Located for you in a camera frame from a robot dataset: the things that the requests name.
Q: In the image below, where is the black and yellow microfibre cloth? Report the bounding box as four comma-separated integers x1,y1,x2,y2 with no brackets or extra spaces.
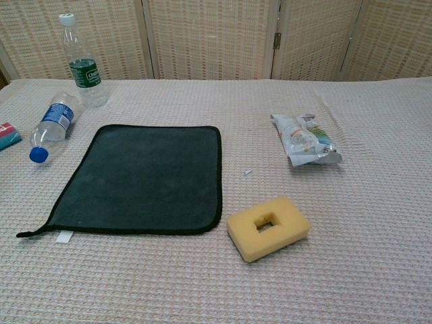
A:
16,124,223,239

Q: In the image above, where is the yellow sponge with hole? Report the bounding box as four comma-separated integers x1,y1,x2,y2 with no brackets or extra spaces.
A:
225,195,311,264

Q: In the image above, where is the white foil snack packet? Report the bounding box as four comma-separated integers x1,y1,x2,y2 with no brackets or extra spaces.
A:
270,113,344,168

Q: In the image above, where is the bamboo folding screen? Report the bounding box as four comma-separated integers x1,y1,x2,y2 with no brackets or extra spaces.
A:
0,0,432,82

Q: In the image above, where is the pale woven tablecloth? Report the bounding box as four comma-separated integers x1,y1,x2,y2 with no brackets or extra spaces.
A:
0,78,432,324

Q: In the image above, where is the green label water bottle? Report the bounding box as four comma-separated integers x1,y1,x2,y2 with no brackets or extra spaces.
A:
59,13,109,109

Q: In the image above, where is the blue label water bottle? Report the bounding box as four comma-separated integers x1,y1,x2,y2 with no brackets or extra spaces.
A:
29,90,84,164

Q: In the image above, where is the plastic wrap roll package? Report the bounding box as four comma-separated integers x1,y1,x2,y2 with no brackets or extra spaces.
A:
0,121,23,152

